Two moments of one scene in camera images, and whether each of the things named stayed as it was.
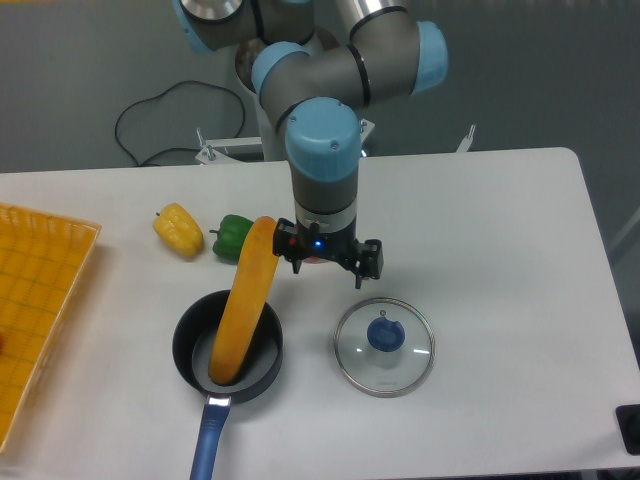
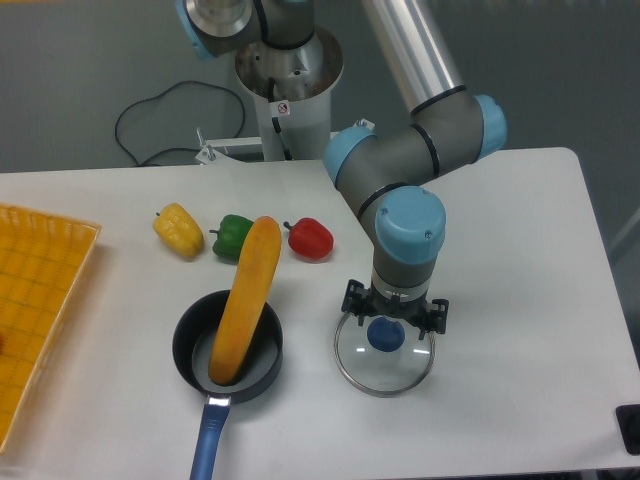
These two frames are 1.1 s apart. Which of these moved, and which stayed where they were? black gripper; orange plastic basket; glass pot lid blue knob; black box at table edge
Moved: black gripper
Stayed: glass pot lid blue knob; black box at table edge; orange plastic basket
